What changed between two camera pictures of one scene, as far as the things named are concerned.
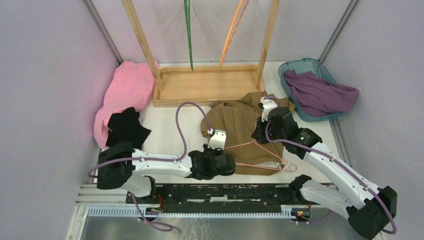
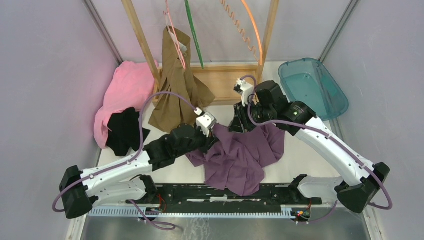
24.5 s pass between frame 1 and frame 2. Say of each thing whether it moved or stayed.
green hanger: moved
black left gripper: moved
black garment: stayed
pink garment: stayed
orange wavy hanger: moved
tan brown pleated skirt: moved
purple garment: moved
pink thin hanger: moved
